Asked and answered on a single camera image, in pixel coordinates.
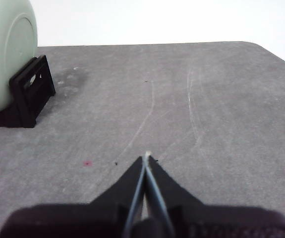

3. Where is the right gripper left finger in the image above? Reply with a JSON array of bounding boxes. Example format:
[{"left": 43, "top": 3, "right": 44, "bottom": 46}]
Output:
[{"left": 0, "top": 156, "right": 144, "bottom": 238}]

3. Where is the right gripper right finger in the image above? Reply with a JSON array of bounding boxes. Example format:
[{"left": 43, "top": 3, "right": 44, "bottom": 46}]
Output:
[{"left": 147, "top": 156, "right": 285, "bottom": 238}]

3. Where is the black plate rack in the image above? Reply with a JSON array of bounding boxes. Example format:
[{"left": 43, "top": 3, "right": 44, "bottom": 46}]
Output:
[{"left": 0, "top": 55, "right": 57, "bottom": 129}]

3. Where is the green plate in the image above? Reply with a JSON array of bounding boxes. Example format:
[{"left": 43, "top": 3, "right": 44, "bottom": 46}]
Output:
[{"left": 0, "top": 0, "right": 38, "bottom": 114}]

